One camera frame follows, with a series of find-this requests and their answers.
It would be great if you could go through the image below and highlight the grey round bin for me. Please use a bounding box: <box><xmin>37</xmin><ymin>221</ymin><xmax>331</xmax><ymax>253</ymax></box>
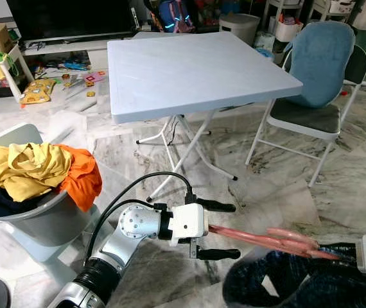
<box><xmin>218</xmin><ymin>13</ymin><xmax>261</xmax><ymax>46</ymax></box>

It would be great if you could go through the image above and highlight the light blue chair cushion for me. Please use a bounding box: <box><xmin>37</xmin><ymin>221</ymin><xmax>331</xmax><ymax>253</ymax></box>
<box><xmin>284</xmin><ymin>21</ymin><xmax>357</xmax><ymax>108</ymax></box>

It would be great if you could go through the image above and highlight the blue backpack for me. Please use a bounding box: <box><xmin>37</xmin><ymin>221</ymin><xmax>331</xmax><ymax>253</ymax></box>
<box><xmin>157</xmin><ymin>0</ymin><xmax>193</xmax><ymax>33</ymax></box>

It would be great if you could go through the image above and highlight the pink clothes hanger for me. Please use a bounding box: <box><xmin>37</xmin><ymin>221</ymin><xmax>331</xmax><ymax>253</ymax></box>
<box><xmin>207</xmin><ymin>223</ymin><xmax>341</xmax><ymax>261</ymax></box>

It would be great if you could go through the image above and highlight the grey seat folding chair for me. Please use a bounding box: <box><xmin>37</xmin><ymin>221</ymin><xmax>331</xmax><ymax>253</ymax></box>
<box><xmin>244</xmin><ymin>44</ymin><xmax>366</xmax><ymax>188</ymax></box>

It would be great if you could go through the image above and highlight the black television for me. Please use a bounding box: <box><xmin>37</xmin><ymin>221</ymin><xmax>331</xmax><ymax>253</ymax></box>
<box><xmin>6</xmin><ymin>0</ymin><xmax>137</xmax><ymax>44</ymax></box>

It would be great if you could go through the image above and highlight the orange garment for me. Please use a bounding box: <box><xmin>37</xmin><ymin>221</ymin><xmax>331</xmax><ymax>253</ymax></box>
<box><xmin>55</xmin><ymin>144</ymin><xmax>103</xmax><ymax>212</ymax></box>

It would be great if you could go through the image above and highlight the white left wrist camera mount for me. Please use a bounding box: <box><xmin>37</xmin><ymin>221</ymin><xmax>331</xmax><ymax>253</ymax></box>
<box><xmin>168</xmin><ymin>202</ymin><xmax>208</xmax><ymax>248</ymax></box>

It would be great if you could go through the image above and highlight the yellow toy mat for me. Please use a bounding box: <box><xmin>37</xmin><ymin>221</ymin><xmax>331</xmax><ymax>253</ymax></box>
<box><xmin>19</xmin><ymin>77</ymin><xmax>57</xmax><ymax>105</ymax></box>

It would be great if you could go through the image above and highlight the dark navy garment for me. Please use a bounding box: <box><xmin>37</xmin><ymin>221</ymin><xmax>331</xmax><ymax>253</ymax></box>
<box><xmin>0</xmin><ymin>186</ymin><xmax>49</xmax><ymax>219</ymax></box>

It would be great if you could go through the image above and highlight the white folding table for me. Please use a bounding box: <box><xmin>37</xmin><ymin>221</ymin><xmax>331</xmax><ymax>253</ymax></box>
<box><xmin>106</xmin><ymin>31</ymin><xmax>304</xmax><ymax>203</ymax></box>

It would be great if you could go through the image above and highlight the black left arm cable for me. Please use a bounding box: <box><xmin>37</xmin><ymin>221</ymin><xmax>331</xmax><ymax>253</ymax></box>
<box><xmin>109</xmin><ymin>171</ymin><xmax>196</xmax><ymax>205</ymax></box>
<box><xmin>83</xmin><ymin>199</ymin><xmax>155</xmax><ymax>261</ymax></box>

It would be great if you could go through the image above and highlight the small white stand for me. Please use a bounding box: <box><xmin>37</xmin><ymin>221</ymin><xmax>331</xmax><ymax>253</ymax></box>
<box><xmin>0</xmin><ymin>44</ymin><xmax>36</xmax><ymax>103</ymax></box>

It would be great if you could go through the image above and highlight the grey laundry basket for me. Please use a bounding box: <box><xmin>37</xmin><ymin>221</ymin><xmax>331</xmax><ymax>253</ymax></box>
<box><xmin>0</xmin><ymin>123</ymin><xmax>97</xmax><ymax>248</ymax></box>

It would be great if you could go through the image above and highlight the blue plaid shirt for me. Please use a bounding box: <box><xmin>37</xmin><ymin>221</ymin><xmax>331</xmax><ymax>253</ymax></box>
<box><xmin>223</xmin><ymin>243</ymin><xmax>366</xmax><ymax>308</ymax></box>

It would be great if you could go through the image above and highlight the white storage shelf rack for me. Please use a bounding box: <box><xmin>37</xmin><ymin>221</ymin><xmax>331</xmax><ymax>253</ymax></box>
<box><xmin>260</xmin><ymin>0</ymin><xmax>306</xmax><ymax>44</ymax></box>

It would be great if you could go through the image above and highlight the yellow shirt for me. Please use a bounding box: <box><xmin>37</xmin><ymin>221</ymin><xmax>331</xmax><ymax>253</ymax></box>
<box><xmin>0</xmin><ymin>142</ymin><xmax>74</xmax><ymax>211</ymax></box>

